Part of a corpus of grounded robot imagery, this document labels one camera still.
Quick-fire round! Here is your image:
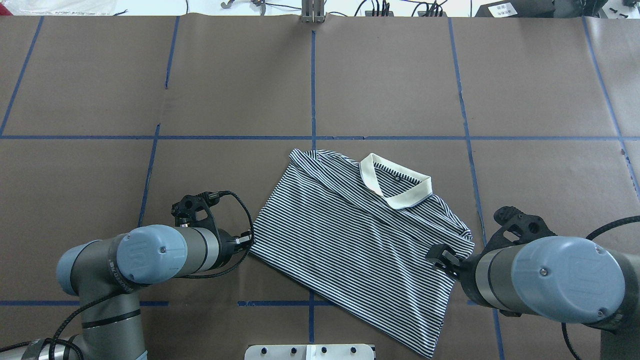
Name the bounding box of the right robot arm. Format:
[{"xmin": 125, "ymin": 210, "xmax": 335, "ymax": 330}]
[{"xmin": 425, "ymin": 235, "xmax": 640, "ymax": 360}]

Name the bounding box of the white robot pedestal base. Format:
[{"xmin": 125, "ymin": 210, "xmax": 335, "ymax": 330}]
[{"xmin": 244, "ymin": 343, "xmax": 377, "ymax": 360}]

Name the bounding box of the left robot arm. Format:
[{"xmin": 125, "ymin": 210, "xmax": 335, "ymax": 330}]
[{"xmin": 1, "ymin": 224, "xmax": 254, "ymax": 360}]

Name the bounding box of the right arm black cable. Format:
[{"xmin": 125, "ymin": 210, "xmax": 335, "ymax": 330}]
[{"xmin": 560, "ymin": 215, "xmax": 640, "ymax": 360}]

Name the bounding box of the black box with label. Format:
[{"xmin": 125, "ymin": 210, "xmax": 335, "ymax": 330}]
[{"xmin": 474, "ymin": 0, "xmax": 556, "ymax": 18}]

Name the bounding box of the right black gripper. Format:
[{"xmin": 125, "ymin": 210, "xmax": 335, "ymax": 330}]
[{"xmin": 426, "ymin": 244, "xmax": 482, "ymax": 296}]

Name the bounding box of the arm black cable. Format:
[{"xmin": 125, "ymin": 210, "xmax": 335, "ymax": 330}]
[
  {"xmin": 560, "ymin": 215, "xmax": 640, "ymax": 360},
  {"xmin": 0, "ymin": 190, "xmax": 256, "ymax": 360}
]

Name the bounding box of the plastic bag on desk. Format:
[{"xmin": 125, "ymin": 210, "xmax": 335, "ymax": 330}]
[{"xmin": 1, "ymin": 0, "xmax": 118, "ymax": 16}]

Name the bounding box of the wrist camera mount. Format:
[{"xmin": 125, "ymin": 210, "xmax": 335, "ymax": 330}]
[
  {"xmin": 482, "ymin": 206, "xmax": 556, "ymax": 255},
  {"xmin": 170, "ymin": 191, "xmax": 220, "ymax": 237}
]

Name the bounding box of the striped polo shirt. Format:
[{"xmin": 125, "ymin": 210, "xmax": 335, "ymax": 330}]
[{"xmin": 252, "ymin": 148, "xmax": 474, "ymax": 359}]

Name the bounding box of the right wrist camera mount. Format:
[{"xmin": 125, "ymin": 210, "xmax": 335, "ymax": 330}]
[{"xmin": 482, "ymin": 206, "xmax": 556, "ymax": 255}]

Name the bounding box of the aluminium frame post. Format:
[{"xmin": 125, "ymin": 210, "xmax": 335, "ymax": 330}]
[{"xmin": 301, "ymin": 0, "xmax": 327, "ymax": 24}]

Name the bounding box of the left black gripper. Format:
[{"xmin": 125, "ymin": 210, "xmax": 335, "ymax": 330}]
[{"xmin": 215, "ymin": 231, "xmax": 255, "ymax": 268}]

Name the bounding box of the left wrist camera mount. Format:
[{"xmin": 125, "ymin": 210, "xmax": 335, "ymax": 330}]
[{"xmin": 170, "ymin": 191, "xmax": 220, "ymax": 237}]

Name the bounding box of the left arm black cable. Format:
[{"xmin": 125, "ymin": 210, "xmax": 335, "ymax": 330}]
[{"xmin": 0, "ymin": 190, "xmax": 256, "ymax": 360}]

